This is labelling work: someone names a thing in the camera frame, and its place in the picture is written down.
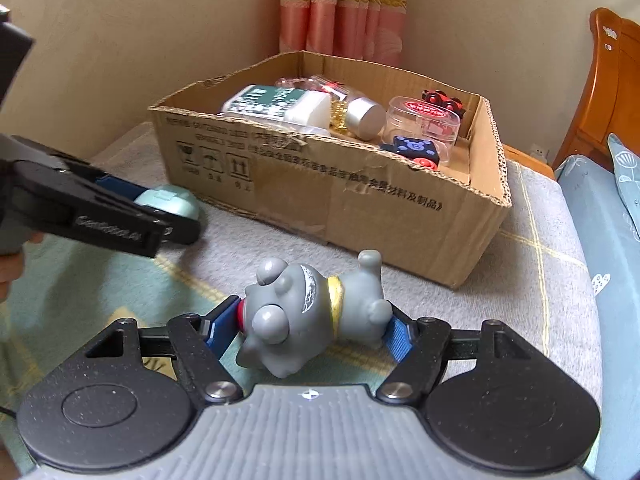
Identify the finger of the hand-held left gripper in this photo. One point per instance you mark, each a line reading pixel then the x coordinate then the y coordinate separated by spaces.
pixel 110 225
pixel 125 189

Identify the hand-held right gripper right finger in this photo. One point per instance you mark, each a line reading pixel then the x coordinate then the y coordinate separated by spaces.
pixel 397 336

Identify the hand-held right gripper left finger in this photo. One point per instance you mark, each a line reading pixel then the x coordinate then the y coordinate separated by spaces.
pixel 224 325

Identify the mint green oval case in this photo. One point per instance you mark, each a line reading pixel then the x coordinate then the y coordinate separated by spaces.
pixel 172 202

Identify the grey toy figure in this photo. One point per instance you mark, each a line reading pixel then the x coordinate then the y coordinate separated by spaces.
pixel 310 315

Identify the cardboard box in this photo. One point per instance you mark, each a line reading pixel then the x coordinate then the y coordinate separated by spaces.
pixel 350 210

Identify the white jar with green label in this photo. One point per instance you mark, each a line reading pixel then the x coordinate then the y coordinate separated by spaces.
pixel 280 102

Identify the black purple toy train car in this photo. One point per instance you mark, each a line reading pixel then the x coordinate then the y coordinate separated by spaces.
pixel 412 150

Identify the red toy train car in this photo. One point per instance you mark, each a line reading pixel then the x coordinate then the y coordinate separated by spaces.
pixel 442 100

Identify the person's left hand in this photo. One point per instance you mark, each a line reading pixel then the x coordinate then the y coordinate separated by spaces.
pixel 11 275

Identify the flat printed cardboard piece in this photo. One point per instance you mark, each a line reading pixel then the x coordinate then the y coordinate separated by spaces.
pixel 152 363

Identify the clear plastic case red label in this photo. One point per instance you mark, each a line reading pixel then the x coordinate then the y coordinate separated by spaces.
pixel 425 125

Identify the light blue bed sheet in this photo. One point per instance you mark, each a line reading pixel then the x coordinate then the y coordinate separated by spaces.
pixel 615 335

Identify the clear jar with silver lid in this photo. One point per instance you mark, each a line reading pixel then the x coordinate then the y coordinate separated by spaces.
pixel 357 112

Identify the light blue pillow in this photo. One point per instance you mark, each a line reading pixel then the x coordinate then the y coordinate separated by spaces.
pixel 627 185

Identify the pink gold curtain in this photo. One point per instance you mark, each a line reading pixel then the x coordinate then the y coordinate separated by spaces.
pixel 345 5

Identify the wooden headboard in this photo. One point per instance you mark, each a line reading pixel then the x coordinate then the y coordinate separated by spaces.
pixel 600 90

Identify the white wall socket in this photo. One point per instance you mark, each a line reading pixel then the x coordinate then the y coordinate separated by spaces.
pixel 539 150

